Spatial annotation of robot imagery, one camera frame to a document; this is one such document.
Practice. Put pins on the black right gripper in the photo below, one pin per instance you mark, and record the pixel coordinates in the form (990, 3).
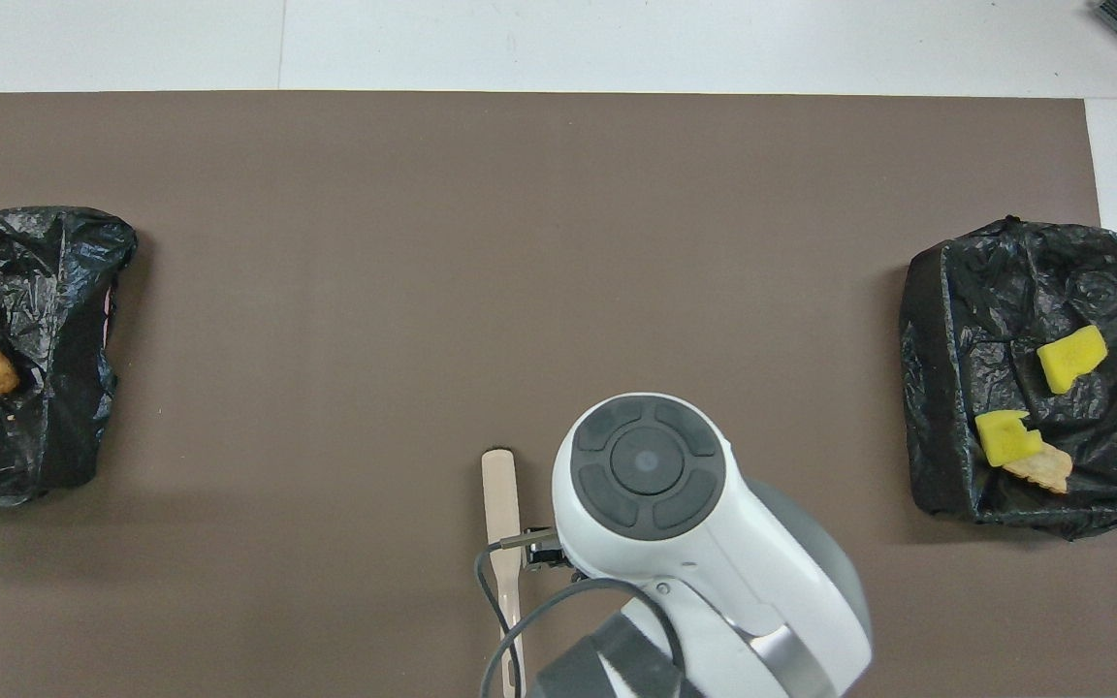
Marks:
(558, 559)

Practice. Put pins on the beige hand brush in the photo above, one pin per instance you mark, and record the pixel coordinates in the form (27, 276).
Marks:
(502, 494)

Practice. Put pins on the tan cracker chunk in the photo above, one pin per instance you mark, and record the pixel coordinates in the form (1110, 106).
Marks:
(1043, 470)

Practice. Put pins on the notched yellow sponge piece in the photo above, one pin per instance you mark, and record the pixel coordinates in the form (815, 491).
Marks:
(1072, 359)

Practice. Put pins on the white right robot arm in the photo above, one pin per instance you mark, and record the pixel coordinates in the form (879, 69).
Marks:
(714, 582)

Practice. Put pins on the bin with black bag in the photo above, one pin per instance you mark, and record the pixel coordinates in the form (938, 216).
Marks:
(985, 320)
(54, 320)

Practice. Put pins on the brown table mat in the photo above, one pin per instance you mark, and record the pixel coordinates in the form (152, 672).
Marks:
(423, 242)

